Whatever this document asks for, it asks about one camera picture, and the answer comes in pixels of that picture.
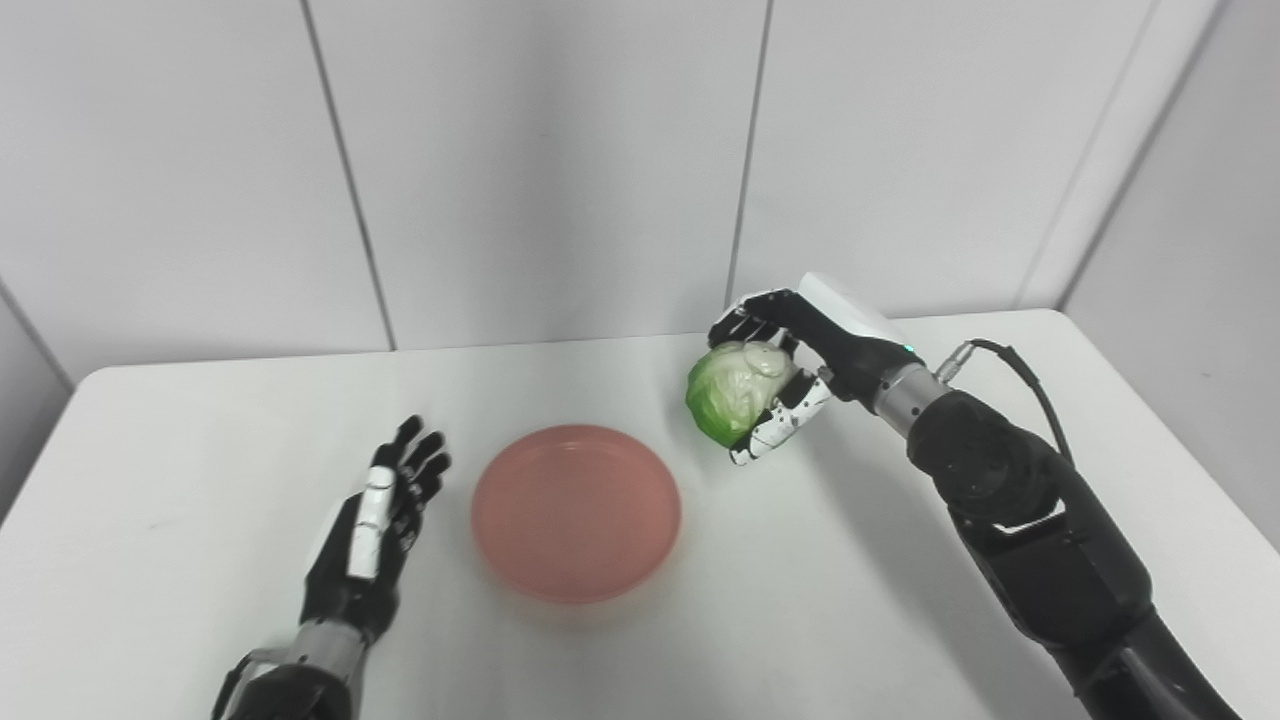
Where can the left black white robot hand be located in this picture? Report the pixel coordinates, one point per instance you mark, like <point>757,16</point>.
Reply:
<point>350,590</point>

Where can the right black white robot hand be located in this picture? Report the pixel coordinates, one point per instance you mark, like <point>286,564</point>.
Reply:
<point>850,345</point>

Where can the green white cabbage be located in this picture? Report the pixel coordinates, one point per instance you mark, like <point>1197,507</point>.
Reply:
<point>730,395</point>

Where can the pink round plate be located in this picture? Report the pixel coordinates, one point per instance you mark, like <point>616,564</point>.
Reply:
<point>575,512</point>

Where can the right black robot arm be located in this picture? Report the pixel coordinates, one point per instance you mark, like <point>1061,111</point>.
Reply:
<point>1040,540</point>

